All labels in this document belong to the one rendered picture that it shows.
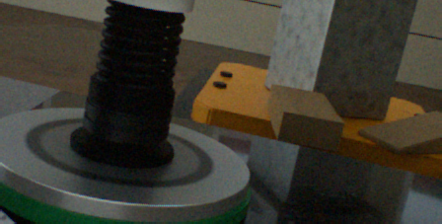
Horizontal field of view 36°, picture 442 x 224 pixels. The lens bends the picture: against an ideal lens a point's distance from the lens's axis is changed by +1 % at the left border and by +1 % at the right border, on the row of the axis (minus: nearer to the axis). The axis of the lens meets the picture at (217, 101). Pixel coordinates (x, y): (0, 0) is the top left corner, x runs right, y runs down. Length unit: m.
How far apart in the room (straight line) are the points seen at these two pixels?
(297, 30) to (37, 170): 0.95
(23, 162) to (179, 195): 0.11
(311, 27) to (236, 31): 5.40
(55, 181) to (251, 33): 6.28
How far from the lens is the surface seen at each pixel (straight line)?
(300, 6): 1.38
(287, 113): 1.08
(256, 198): 0.58
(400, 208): 0.66
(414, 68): 7.05
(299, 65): 1.35
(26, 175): 0.48
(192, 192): 0.49
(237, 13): 6.70
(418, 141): 1.23
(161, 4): 0.50
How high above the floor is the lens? 1.08
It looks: 14 degrees down
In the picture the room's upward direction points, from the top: 12 degrees clockwise
